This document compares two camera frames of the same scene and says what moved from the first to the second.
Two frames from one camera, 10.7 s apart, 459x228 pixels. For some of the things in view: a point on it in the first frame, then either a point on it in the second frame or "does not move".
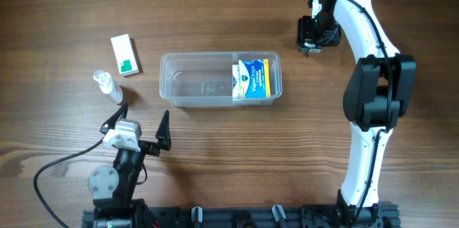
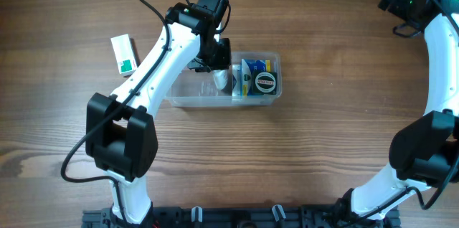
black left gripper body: [145, 145] → [202, 64]
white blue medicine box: [235, 85] does not move
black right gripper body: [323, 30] → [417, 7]
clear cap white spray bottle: [107, 85] → [220, 77]
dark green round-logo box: [310, 46] → [263, 82]
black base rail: [287, 216] does not move
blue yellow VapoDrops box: [254, 78] does not move
